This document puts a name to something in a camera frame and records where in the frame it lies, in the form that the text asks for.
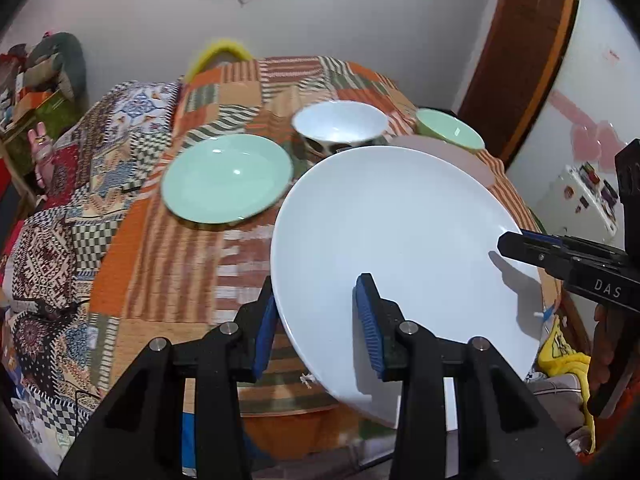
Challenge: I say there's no yellow cloth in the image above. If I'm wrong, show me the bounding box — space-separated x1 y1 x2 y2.
537 315 597 453

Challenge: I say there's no grey cloth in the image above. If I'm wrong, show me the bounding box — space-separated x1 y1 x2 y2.
527 374 590 438

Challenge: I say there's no person's right hand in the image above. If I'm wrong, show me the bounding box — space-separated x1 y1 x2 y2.
589 305 624 401

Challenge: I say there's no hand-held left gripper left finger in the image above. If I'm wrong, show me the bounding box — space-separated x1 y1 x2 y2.
57 277 279 480

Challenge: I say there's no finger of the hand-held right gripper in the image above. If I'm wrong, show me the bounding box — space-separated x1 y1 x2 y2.
497 231 581 281
520 230 626 261

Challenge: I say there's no green box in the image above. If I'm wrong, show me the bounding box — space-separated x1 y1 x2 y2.
10 90 68 133

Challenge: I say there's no green bowl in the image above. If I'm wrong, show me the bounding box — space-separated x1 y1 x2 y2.
415 108 486 153

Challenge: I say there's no large white plate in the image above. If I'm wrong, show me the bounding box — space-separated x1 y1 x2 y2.
270 145 546 428

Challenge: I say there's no pink bunny toy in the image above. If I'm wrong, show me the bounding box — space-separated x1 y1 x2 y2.
27 122 56 186

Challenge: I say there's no white bowl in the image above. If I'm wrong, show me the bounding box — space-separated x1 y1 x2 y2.
292 101 390 156

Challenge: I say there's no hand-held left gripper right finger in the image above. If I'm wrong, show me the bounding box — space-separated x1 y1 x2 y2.
354 272 586 480

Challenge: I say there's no green plate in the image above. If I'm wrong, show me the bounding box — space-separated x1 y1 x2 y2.
161 134 295 226

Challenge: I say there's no yellow plastic basin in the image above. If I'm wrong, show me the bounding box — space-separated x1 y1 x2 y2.
185 37 253 83

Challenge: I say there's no printed patchwork blanket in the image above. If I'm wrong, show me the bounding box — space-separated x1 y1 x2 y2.
0 80 183 456

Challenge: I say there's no wooden door frame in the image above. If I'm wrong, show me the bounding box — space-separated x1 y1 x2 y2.
457 0 583 171

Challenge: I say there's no small white cabinet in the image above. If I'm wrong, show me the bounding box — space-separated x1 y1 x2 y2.
535 164 625 248

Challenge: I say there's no pink plate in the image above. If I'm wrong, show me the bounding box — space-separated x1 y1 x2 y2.
387 134 496 188

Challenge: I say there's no grey stuffed toy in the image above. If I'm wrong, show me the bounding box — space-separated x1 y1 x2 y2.
22 32 87 103

